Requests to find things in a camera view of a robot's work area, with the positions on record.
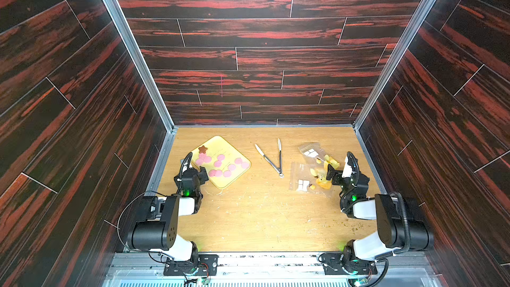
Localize yellow tray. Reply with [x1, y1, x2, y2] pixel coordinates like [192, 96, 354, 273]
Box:
[192, 136, 251, 189]

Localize metal tongs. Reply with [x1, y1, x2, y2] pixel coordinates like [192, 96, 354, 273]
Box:
[254, 138, 285, 178]

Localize clear resealable bag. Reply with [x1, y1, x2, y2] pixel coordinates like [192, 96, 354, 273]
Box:
[298, 142, 340, 169]
[289, 162, 333, 197]

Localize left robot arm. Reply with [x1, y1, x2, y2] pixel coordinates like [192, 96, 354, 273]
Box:
[126, 152, 209, 271]

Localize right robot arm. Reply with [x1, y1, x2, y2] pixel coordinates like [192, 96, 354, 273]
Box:
[317, 152, 434, 286]

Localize brown star cookie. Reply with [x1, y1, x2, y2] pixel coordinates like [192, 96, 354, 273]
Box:
[198, 146, 208, 154]

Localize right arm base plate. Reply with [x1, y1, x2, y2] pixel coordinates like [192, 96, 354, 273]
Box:
[317, 252, 378, 276]

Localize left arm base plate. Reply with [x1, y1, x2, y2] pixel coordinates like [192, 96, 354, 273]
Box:
[163, 254, 219, 276]

